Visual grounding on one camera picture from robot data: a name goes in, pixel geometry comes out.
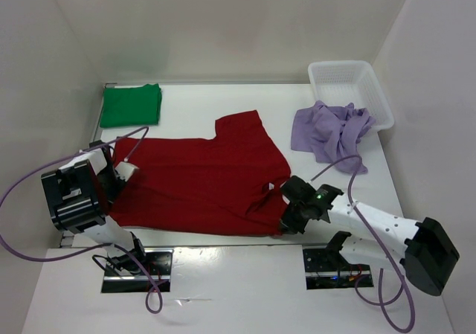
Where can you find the green t shirt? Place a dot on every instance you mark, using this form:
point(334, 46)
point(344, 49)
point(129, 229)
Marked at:
point(138, 106)

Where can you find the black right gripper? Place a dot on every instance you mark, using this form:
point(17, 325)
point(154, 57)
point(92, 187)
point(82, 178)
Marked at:
point(288, 224)

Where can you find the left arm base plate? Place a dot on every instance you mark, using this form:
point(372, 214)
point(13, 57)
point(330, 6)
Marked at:
point(158, 264)

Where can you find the lavender t shirt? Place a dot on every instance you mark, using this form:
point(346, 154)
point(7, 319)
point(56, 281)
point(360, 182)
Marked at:
point(332, 134)

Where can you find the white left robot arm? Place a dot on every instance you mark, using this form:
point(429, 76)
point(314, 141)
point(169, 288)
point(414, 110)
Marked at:
point(80, 195)

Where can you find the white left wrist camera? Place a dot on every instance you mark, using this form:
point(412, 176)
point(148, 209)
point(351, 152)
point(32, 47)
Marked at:
point(125, 170)

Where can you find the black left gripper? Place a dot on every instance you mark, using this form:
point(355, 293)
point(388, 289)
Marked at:
point(111, 195)

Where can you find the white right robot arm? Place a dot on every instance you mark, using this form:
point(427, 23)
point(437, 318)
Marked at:
point(361, 234)

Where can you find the red t shirt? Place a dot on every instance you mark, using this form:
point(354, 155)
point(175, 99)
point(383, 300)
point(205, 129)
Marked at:
point(228, 185)

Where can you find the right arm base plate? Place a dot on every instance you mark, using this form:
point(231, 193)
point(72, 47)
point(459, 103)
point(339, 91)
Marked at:
point(326, 270)

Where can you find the white plastic bin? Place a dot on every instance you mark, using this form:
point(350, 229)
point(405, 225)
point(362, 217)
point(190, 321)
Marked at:
point(338, 83)

